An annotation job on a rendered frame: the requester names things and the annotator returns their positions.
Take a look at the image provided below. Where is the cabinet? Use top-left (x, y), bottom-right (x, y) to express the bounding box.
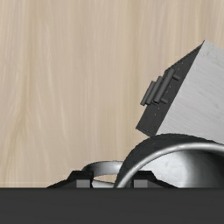
top-left (135, 39), bottom-right (224, 145)

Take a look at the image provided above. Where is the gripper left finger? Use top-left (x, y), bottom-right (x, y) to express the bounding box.
top-left (46, 170), bottom-right (95, 189)

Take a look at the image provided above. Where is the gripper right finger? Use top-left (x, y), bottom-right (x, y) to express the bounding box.
top-left (129, 170), bottom-right (178, 189)

